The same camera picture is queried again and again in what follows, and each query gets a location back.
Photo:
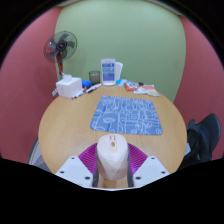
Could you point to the light blue snack packet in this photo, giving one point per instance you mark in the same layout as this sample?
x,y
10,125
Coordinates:
x,y
121,82

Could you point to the black-capped whiteboard marker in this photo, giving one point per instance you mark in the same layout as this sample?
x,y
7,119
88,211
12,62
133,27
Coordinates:
x,y
79,93

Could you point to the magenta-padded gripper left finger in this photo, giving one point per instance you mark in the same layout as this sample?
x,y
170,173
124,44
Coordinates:
x,y
76,166

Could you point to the blue patterned mouse pad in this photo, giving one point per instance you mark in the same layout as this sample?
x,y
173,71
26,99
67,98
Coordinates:
x,y
128,115

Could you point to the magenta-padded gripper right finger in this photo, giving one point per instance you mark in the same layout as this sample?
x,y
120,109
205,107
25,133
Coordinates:
x,y
148,166

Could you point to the white plastic stand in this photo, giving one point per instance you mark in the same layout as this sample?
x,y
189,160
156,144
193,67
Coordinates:
x,y
119,71

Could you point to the black standing fan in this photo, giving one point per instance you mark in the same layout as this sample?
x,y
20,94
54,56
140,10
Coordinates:
x,y
60,45

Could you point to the black office chair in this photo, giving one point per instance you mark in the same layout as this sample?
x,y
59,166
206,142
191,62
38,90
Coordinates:
x,y
213,125

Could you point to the red-capped whiteboard marker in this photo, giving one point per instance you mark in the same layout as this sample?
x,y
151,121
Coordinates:
x,y
93,88

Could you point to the pale pink computer mouse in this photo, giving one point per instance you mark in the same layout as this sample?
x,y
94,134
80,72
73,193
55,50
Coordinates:
x,y
112,156

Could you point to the white clear snack packet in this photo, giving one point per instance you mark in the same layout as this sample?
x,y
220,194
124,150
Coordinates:
x,y
140,90

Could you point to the white orange snack packet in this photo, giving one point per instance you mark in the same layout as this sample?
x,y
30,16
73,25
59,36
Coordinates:
x,y
150,90

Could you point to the small black object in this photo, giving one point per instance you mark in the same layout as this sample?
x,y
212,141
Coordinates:
x,y
141,83

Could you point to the blue whiteboard eraser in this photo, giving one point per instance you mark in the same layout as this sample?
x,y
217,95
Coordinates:
x,y
86,83

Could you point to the white tissue box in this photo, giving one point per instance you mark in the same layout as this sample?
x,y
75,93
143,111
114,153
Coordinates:
x,y
69,87

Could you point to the dark transparent cup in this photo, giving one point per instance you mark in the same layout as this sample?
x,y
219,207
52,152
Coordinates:
x,y
94,77

